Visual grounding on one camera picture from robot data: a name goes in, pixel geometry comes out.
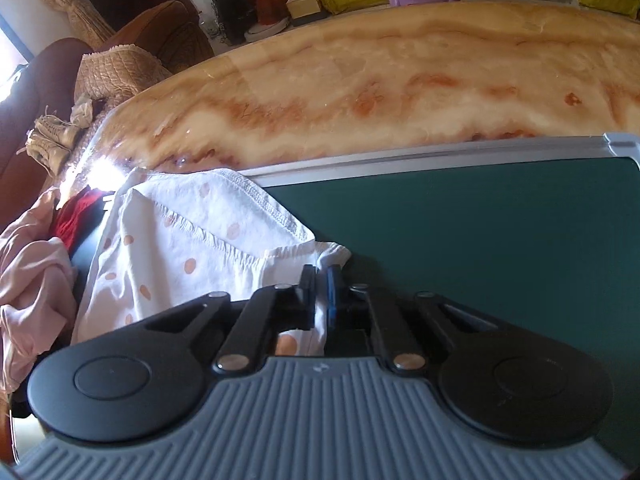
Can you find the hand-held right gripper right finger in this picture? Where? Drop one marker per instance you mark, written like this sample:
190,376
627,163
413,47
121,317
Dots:
332,302

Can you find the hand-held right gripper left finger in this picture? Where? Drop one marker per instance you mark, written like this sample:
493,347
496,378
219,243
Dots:
309,302

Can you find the white orange-dotted shirt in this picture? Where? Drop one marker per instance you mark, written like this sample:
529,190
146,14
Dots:
200,240

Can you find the black garment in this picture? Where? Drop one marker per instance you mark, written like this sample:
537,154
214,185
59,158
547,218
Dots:
82,260

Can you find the red garment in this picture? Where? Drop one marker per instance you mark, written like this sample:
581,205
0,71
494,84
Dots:
80,215

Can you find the beige quilted cushion cover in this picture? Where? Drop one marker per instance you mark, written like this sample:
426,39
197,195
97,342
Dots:
120,75

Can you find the brown leather armchair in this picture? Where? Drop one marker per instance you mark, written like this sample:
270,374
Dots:
170,35

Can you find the beige fringed cloth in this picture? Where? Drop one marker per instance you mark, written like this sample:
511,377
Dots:
55,135

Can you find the black mesh basket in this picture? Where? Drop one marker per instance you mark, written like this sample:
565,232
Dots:
232,5

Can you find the brown leather sofa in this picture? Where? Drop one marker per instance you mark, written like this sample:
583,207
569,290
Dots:
35,110

